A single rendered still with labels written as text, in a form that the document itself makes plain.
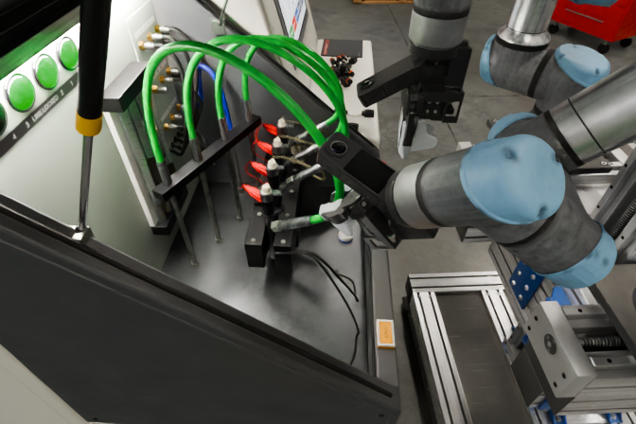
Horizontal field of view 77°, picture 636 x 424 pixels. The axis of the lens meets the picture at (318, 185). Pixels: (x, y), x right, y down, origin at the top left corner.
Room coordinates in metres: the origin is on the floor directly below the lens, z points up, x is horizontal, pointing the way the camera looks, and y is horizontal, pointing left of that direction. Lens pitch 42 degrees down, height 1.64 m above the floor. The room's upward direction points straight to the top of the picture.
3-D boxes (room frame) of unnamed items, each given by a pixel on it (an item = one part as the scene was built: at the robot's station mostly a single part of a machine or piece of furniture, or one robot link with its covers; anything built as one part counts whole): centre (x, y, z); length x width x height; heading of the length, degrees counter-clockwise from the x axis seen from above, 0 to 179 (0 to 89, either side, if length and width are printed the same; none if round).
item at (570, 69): (0.84, -0.58, 1.20); 0.13 x 0.12 x 0.14; 49
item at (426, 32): (0.57, -0.17, 1.43); 0.08 x 0.08 x 0.05
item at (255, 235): (0.71, 0.10, 0.91); 0.34 x 0.10 x 0.15; 176
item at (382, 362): (0.58, -0.13, 0.87); 0.62 x 0.04 x 0.16; 176
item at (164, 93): (0.85, 0.35, 1.21); 0.13 x 0.03 x 0.31; 176
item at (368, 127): (1.28, -0.09, 0.97); 0.70 x 0.22 x 0.03; 176
